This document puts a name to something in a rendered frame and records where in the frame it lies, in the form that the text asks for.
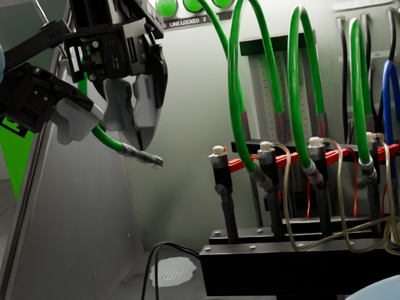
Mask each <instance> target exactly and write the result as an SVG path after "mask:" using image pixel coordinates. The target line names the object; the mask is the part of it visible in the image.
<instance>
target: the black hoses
mask: <svg viewBox="0 0 400 300"><path fill-rule="evenodd" d="M388 20H389V25H390V36H391V41H390V53H389V59H388V61H392V62H393V59H394V55H395V48H396V29H395V22H394V19H393V12H392V11H389V12H388ZM336 23H337V28H338V31H339V35H340V40H341V44H342V117H343V131H344V138H345V144H346V145H351V141H352V134H353V129H354V124H353V122H350V123H349V129H348V115H347V101H346V89H347V68H348V51H347V44H346V38H345V34H344V31H343V27H342V19H340V18H339V19H337V21H336ZM362 24H363V27H364V33H365V41H366V53H365V57H366V63H367V73H368V84H369V90H370V101H371V112H372V114H373V117H374V122H375V124H376V130H375V133H383V129H382V125H381V124H382V117H383V110H384V107H383V88H382V94H381V97H380V104H379V110H378V115H377V114H376V111H375V109H374V105H373V70H372V69H371V68H370V58H371V36H370V29H369V26H368V22H367V16H366V15H363V16H362ZM383 134H384V133H383ZM396 155H400V149H399V151H397V153H396Z"/></svg>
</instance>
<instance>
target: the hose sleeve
mask: <svg viewBox="0 0 400 300"><path fill-rule="evenodd" d="M120 143H121V144H122V148H121V150H120V151H116V153H119V154H121V155H124V156H125V157H129V158H131V159H134V160H136V161H139V162H141V163H143V164H146V165H149V166H153V165H154V164H155V163H156V160H157V159H156V157H155V156H153V155H151V154H149V153H147V152H144V151H138V150H137V149H136V148H134V147H132V146H130V145H128V144H126V143H123V142H120Z"/></svg>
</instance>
